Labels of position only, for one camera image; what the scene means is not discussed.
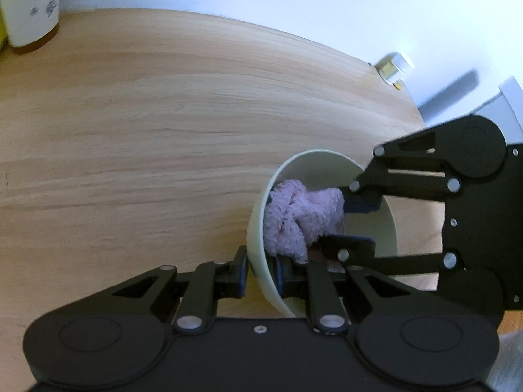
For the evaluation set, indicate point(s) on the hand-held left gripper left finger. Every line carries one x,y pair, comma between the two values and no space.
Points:
242,271

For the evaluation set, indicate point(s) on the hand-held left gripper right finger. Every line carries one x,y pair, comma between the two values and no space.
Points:
279,277

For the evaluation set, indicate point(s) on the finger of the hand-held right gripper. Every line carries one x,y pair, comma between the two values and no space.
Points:
363,202
347,245

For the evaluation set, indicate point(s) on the cream bowl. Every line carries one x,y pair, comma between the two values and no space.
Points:
258,253

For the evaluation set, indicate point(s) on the pink fluffy cloth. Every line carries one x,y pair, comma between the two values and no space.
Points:
294,212

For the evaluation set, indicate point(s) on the small white-capped bottle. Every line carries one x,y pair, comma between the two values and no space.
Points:
393,67

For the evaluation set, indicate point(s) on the grey clothing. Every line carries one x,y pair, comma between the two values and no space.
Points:
508,359

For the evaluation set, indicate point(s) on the white printed paper cup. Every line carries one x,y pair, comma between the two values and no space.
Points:
32,12

